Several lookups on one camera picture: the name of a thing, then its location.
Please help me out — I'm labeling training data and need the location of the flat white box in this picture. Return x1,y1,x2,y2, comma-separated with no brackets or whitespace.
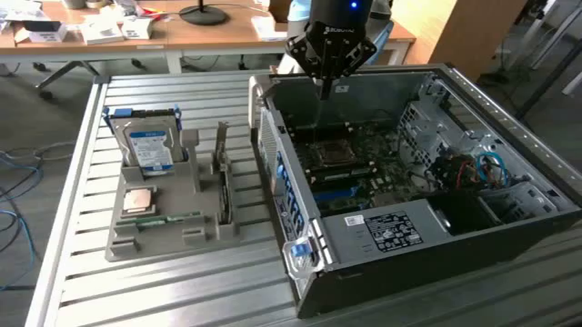
251,15,289,42

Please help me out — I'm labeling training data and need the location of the hard disk in blue caddy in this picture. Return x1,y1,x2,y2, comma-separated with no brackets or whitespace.
103,104,185,177

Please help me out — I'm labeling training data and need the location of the gray floor cable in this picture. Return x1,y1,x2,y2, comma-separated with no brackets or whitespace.
4,141,76,161

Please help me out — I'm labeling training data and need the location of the gray plastic parts rack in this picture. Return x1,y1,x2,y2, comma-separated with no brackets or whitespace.
104,128,242,262

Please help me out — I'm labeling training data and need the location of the open black pc case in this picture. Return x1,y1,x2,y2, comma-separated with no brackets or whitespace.
247,63,582,320

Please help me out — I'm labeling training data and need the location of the nvidia graphics card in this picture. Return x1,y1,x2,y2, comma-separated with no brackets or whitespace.
213,121,235,225

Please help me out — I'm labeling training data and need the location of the silver cpu chip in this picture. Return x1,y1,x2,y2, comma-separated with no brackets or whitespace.
122,188,154,215

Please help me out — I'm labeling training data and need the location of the wooden cabinet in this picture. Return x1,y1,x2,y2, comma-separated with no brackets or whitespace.
427,0,532,82

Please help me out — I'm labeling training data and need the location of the blue expansion slot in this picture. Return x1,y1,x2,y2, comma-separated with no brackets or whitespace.
313,186,361,202

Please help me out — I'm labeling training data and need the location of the white box with printed label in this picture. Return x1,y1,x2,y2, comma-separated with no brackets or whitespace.
122,16,155,40

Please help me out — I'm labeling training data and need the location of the black and white cardboard box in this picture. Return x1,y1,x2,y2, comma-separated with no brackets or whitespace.
22,20,70,44

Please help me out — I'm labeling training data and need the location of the silver disk bay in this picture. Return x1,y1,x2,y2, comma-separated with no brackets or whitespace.
477,182,558,222

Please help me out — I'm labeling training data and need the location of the blue floor cable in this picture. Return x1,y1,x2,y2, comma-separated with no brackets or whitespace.
0,151,44,292

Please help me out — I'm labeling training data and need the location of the plain white box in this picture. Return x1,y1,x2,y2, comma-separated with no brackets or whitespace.
82,22,124,45

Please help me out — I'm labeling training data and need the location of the gray power supply unit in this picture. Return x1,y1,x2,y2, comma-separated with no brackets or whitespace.
321,199,456,265

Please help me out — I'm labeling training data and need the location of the blue data wire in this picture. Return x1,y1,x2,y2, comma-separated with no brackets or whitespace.
476,151,510,190

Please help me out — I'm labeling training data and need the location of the metal cpu socket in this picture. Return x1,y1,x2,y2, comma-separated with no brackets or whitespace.
313,138,361,168

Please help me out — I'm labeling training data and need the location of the silver perforated drive cage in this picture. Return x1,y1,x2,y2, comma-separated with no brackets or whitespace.
398,98,456,171

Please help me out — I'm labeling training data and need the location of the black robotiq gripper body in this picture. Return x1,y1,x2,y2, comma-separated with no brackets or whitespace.
305,0,374,78

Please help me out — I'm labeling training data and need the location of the wooden office desk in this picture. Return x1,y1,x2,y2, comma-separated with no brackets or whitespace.
0,0,418,74

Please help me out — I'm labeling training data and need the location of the green motherboard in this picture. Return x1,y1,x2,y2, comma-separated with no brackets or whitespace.
290,125,438,219

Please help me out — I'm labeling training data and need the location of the green ram stick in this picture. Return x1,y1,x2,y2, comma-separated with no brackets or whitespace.
116,211,205,228

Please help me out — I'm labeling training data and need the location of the black lamp base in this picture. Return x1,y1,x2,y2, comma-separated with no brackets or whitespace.
179,0,231,27

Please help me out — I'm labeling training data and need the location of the installed ram stick with label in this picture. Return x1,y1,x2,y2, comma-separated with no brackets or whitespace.
313,166,373,181

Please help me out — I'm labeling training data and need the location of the red data wire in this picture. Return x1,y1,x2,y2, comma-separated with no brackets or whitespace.
457,159,477,188

